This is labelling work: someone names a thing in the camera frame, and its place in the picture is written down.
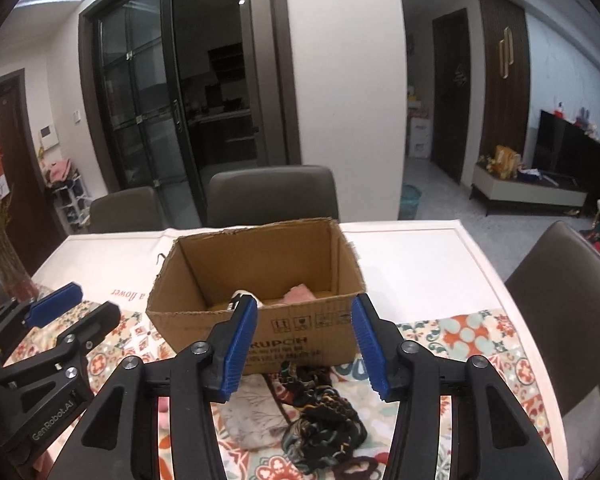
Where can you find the grey dining chair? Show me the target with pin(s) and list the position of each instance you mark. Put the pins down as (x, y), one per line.
(565, 310)
(272, 195)
(125, 212)

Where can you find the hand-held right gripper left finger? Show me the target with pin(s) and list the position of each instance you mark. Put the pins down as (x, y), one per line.
(237, 350)

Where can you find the white shoe rack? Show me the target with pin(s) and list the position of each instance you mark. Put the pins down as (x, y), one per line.
(72, 207)

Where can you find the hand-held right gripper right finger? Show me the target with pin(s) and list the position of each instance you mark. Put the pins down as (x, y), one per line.
(372, 355)

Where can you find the pink cloth on rack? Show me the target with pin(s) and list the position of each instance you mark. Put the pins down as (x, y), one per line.
(57, 172)

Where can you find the brown entry door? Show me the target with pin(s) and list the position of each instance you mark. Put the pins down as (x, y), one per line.
(17, 120)

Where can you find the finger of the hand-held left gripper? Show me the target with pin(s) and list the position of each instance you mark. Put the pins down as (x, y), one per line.
(55, 305)
(92, 327)

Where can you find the dark brown scrunchie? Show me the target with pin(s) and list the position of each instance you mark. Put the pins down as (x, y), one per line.
(357, 467)

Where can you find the grey plush rabbit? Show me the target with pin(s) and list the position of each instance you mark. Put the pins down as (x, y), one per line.
(583, 116)

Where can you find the beige cloth pouch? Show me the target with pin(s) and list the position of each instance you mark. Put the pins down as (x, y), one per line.
(252, 420)

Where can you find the black patterned scarf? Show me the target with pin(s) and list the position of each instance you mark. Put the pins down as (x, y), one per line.
(325, 425)

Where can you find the teal laundry basket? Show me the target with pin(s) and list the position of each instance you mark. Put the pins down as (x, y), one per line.
(410, 202)

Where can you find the low television cabinet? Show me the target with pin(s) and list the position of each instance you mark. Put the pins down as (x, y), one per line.
(520, 190)

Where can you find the brown cardboard box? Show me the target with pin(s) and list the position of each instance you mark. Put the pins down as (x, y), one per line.
(305, 330)

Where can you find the pink fuzzy cloth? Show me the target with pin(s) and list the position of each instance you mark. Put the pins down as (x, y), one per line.
(300, 294)

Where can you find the black television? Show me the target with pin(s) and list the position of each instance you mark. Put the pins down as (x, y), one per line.
(575, 150)

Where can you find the glass vase with dried flowers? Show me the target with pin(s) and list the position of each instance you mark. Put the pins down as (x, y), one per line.
(10, 270)

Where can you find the yellow snack bag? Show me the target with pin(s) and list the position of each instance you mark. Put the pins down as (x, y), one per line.
(505, 160)

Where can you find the white wall intercom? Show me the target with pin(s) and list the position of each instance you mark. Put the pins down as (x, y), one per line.
(48, 136)

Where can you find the white storage boxes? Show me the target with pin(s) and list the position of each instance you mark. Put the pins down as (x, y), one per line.
(419, 135)

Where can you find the dark wooden door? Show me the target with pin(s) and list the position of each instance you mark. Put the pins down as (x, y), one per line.
(452, 110)

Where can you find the sliding glass door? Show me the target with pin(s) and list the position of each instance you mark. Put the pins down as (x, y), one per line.
(130, 110)

